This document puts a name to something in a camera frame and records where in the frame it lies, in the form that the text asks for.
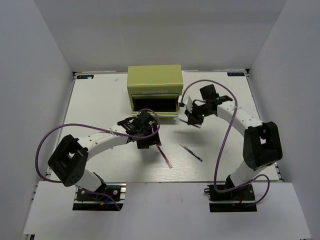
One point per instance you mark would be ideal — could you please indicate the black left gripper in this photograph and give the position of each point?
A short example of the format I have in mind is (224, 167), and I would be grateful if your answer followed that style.
(153, 139)

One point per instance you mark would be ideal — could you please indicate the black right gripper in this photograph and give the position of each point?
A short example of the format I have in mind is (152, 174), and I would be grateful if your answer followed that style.
(192, 118)

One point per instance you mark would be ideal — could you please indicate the red gel pen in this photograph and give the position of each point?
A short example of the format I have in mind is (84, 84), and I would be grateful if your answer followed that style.
(165, 157)

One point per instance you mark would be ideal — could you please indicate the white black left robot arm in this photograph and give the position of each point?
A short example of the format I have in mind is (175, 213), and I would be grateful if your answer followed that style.
(69, 159)

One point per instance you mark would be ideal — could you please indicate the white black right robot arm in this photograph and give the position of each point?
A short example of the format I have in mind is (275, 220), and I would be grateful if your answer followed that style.
(261, 140)

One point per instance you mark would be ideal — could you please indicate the purple gel pen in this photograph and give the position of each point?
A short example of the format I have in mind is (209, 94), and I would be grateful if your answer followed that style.
(191, 152)

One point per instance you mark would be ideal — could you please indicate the green metal tool chest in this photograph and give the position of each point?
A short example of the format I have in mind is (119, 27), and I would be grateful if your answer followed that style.
(154, 79)

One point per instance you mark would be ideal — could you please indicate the right blue table label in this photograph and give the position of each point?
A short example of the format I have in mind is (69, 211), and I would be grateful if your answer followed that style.
(235, 74)

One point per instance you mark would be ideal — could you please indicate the blue table label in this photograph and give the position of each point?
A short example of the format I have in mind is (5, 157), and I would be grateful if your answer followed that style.
(235, 74)
(85, 77)

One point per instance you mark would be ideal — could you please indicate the left blue table label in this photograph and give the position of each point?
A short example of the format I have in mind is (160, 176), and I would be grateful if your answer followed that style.
(85, 77)

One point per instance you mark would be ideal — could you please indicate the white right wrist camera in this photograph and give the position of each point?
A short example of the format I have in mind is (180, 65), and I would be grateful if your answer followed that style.
(186, 102)

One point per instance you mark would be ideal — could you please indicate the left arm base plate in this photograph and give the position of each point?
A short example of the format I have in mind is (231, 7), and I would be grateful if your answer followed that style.
(84, 201)

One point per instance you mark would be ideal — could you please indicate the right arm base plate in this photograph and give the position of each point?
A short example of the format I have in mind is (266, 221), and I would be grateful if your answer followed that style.
(236, 201)

